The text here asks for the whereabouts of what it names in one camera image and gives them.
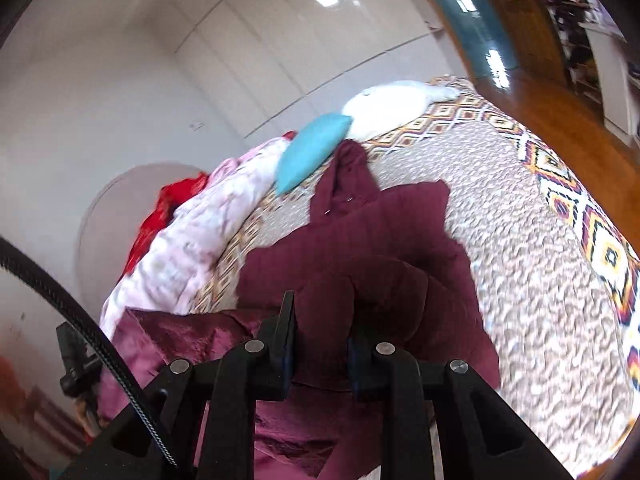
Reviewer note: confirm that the maroon quilted jacket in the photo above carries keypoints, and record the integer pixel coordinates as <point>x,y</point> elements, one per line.
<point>390,240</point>

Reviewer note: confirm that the beige arched headboard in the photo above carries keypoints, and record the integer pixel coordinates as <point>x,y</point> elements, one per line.
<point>110,220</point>

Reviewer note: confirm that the red cloth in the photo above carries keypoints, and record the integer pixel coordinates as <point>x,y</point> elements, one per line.
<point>160,210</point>

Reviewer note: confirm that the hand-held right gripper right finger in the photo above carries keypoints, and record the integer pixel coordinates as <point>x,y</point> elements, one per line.
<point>356,370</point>

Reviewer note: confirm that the white plush pillow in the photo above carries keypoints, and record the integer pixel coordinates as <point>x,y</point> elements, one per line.
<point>390,107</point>

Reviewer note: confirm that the white TV cabinet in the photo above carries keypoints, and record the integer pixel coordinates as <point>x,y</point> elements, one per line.
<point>612,80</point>

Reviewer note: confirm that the wooden door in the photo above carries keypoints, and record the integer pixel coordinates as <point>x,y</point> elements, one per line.
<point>515,10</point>

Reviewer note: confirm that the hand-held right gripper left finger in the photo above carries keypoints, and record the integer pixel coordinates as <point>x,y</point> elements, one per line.
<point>289,360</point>

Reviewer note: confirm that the pink floral comforter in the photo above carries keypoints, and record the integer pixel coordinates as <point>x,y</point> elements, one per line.
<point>200,240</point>

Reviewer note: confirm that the white wall socket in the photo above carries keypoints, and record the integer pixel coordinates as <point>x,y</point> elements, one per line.
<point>196,124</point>

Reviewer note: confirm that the bed with beige quilt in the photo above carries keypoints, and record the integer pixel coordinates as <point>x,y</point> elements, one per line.
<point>525,285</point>

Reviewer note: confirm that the blue glass door panel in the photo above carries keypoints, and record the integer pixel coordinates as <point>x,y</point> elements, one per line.
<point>460,15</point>

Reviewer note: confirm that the teal pillow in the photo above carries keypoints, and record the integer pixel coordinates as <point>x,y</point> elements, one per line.
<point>310,152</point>

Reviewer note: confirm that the glossy white wardrobe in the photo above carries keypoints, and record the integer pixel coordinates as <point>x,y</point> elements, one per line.
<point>275,50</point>

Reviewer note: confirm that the cluttered clothes shelf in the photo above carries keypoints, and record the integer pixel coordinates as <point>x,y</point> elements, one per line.
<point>570,15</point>

